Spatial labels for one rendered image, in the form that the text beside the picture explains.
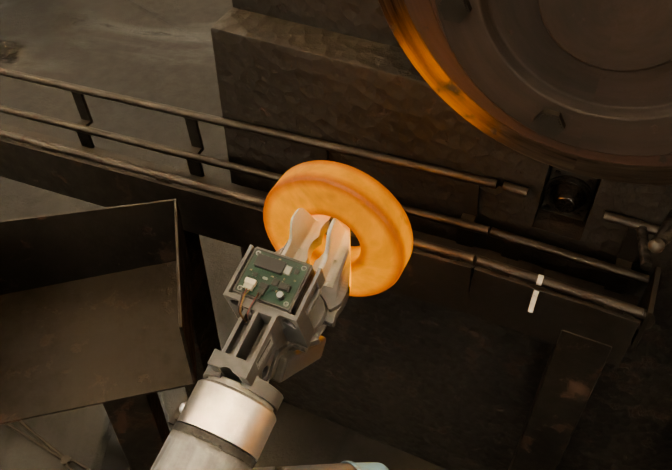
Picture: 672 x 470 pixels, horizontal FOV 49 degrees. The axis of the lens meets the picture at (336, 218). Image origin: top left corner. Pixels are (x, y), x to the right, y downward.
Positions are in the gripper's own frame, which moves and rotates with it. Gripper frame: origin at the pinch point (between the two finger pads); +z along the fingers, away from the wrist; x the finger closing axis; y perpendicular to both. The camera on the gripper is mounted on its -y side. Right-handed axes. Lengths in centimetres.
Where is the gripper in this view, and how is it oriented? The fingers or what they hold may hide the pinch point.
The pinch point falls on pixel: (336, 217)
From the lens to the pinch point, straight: 73.4
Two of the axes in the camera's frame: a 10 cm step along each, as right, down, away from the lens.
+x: -9.1, -2.8, 3.1
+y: -1.3, -5.1, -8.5
